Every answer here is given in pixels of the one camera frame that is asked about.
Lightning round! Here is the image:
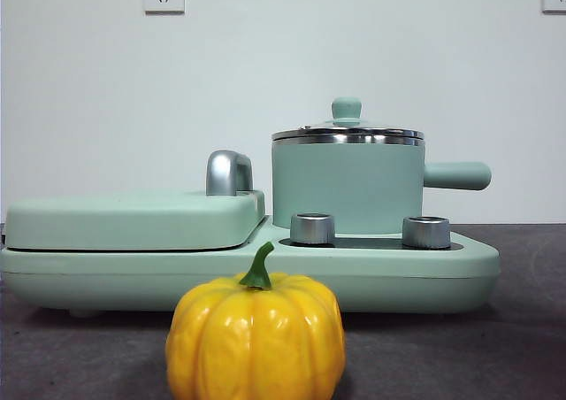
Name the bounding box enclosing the mint green griddle cover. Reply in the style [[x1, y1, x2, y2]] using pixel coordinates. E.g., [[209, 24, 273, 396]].
[[4, 188, 267, 251]]

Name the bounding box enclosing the silver control knob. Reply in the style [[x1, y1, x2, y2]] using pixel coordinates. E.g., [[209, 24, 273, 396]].
[[289, 212, 337, 246], [401, 215, 452, 249]]

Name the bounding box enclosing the yellow pumpkin with green stem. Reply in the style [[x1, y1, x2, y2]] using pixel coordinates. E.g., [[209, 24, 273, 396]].
[[164, 241, 347, 400]]

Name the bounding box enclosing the glass pot lid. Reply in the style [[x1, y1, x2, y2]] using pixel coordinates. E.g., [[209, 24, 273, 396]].
[[271, 96, 426, 141]]

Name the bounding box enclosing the silver cover handle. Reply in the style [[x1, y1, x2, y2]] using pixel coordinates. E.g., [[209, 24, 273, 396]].
[[205, 150, 255, 196]]

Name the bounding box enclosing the mint green pot with handle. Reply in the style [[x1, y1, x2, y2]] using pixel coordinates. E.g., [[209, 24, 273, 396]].
[[271, 135, 493, 236]]

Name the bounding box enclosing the mint green breakfast machine base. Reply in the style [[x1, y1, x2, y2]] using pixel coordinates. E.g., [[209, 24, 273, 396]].
[[0, 213, 501, 319]]

